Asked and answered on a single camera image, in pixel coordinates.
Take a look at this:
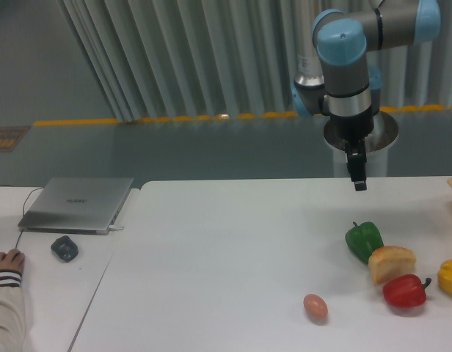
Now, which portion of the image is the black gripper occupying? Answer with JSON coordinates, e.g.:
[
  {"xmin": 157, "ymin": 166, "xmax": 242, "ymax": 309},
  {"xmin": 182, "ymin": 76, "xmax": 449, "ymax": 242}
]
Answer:
[{"xmin": 330, "ymin": 111, "xmax": 373, "ymax": 191}]

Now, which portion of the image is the white sleeved forearm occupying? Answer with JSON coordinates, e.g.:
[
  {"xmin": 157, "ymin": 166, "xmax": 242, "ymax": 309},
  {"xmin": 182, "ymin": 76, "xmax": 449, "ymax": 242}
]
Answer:
[{"xmin": 0, "ymin": 269, "xmax": 26, "ymax": 351}]

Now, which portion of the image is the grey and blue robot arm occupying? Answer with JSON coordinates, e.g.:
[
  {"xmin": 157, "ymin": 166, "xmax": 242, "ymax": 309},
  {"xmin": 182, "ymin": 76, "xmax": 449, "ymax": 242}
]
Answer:
[{"xmin": 291, "ymin": 1, "xmax": 441, "ymax": 191}]

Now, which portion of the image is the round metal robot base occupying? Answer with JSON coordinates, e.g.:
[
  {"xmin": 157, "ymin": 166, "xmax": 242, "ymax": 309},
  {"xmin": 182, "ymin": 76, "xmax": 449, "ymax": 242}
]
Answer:
[{"xmin": 324, "ymin": 111, "xmax": 398, "ymax": 153}]

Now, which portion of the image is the triangular bread slice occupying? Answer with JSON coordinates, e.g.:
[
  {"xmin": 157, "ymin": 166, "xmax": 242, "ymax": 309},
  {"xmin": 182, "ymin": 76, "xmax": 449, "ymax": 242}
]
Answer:
[{"xmin": 368, "ymin": 246, "xmax": 417, "ymax": 285}]

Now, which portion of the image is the person's hand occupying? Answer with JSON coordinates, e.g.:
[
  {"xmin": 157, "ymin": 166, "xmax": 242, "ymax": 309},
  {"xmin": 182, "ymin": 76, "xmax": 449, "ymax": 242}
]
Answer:
[{"xmin": 0, "ymin": 249, "xmax": 24, "ymax": 274}]

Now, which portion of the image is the green bell pepper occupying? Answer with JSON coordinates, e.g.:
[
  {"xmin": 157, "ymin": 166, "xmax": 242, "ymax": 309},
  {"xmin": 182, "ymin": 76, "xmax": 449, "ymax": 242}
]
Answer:
[{"xmin": 345, "ymin": 221, "xmax": 384, "ymax": 265}]

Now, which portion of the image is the red bell pepper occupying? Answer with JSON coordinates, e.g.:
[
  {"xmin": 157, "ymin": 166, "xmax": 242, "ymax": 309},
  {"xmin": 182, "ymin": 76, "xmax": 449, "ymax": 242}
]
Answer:
[{"xmin": 382, "ymin": 274, "xmax": 432, "ymax": 309}]

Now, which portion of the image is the yellow bell pepper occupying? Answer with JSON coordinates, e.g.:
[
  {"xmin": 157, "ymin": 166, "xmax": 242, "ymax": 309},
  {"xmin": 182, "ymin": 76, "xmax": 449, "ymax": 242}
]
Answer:
[{"xmin": 437, "ymin": 259, "xmax": 452, "ymax": 296}]

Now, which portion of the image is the brown egg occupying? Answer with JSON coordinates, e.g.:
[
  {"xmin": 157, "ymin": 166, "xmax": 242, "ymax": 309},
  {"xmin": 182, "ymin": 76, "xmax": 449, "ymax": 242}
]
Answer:
[{"xmin": 303, "ymin": 294, "xmax": 328, "ymax": 323}]

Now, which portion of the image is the grey pleated curtain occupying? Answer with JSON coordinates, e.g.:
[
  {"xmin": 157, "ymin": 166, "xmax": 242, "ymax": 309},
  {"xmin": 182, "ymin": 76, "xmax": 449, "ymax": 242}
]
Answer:
[{"xmin": 62, "ymin": 1, "xmax": 452, "ymax": 122}]

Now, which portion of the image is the silver closed laptop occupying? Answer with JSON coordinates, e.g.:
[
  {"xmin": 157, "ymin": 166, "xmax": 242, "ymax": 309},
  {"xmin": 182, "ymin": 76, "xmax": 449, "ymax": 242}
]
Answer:
[{"xmin": 18, "ymin": 177, "xmax": 134, "ymax": 235}]

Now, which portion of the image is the dark mouse cable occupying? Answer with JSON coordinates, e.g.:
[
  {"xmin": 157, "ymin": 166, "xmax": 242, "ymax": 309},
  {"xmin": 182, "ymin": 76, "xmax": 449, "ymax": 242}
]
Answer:
[{"xmin": 0, "ymin": 185, "xmax": 45, "ymax": 252}]

